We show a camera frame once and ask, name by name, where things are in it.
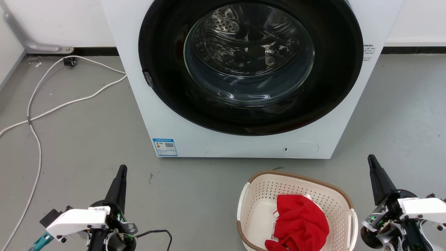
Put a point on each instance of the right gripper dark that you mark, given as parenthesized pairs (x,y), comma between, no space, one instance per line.
(385,223)

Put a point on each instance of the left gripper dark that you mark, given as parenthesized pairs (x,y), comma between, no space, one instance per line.
(116,237)

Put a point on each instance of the cream perforated plastic laundry basket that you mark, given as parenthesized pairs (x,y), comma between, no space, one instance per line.
(256,216)

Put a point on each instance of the white right wrist cover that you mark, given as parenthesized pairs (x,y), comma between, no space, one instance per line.
(427,209)

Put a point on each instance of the blue energy label sticker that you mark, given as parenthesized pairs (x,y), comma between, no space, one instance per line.
(164,147)

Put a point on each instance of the white cloth under red garment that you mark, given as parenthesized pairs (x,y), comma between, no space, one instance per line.
(315,203)

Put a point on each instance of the round white filter cover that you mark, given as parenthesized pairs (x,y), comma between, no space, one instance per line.
(301,149)

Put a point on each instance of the red garment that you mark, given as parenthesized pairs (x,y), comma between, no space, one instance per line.
(301,223)

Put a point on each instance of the black round glass washer door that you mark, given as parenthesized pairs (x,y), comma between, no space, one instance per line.
(334,87)

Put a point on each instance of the white front-load washing machine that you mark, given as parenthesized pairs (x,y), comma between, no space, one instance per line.
(223,144)

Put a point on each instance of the small printed text sticker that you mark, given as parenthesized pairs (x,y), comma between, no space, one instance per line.
(368,52)

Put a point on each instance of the grey bent floor pipe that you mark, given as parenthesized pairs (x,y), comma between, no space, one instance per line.
(21,36)

